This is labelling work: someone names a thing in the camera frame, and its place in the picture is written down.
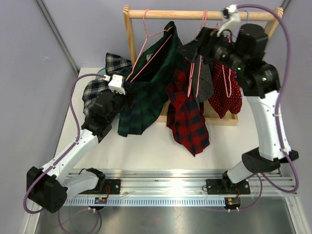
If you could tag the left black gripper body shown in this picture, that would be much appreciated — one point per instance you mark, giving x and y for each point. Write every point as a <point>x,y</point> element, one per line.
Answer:
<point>120,101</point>

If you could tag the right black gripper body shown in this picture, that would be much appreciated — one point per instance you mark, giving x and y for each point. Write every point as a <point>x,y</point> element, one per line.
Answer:
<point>219,50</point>

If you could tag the navy white plaid skirt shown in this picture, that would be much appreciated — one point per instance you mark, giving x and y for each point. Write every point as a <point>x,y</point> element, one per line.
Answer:
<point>113,64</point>

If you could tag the pink wire hanger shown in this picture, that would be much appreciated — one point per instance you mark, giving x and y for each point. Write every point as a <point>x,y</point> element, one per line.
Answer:
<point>227,80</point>

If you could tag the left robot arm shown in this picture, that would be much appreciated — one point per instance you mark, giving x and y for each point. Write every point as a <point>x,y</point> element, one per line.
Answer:
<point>49,186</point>

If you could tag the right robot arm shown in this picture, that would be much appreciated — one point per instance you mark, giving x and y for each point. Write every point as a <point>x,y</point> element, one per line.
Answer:
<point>260,84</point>

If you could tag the pink hanger pair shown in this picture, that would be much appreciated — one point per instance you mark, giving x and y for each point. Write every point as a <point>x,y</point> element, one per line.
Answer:
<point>192,68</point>

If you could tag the grey dotted skirt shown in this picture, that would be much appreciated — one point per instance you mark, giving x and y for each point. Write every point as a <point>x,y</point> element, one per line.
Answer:
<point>206,88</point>

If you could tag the green plaid skirt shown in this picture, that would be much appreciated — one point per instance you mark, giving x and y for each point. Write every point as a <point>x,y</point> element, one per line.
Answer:
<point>152,73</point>

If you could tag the pink hanger of green skirt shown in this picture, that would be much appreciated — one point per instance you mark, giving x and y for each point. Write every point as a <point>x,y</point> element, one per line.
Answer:
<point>143,46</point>

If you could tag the red polka dot skirt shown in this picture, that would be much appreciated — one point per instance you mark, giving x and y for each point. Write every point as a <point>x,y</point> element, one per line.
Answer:
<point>219,102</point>

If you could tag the red plaid skirt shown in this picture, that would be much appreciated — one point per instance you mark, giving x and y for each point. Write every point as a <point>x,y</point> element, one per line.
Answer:
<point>184,117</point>

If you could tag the blue plastic basin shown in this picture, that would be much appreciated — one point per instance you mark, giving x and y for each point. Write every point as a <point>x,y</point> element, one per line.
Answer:
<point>101,72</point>

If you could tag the wooden clothes rack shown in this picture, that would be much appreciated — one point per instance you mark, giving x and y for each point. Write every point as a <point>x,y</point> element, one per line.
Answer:
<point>210,115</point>

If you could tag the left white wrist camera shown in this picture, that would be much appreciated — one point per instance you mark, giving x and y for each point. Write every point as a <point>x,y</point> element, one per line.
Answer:
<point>115,83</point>

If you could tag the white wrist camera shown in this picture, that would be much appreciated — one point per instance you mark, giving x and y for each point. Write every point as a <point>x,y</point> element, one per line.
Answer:
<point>115,83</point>
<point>231,19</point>

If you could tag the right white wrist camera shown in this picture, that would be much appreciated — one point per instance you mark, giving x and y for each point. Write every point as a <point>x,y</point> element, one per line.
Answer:
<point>231,19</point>

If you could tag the blue wire hanger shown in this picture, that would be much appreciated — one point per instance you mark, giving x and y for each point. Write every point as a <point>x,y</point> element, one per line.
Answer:
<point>247,16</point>

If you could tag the aluminium rail base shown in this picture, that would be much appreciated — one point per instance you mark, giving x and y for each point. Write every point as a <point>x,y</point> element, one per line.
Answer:
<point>152,165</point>

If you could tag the left black mount plate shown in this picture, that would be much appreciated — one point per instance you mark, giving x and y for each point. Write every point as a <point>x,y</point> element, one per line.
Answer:
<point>111,186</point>

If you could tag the black mount plate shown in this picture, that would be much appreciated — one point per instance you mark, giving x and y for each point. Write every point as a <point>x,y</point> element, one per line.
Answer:
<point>214,186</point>
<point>111,186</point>

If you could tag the right black mount plate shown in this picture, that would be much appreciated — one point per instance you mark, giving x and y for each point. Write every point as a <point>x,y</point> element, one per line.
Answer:
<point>214,186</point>

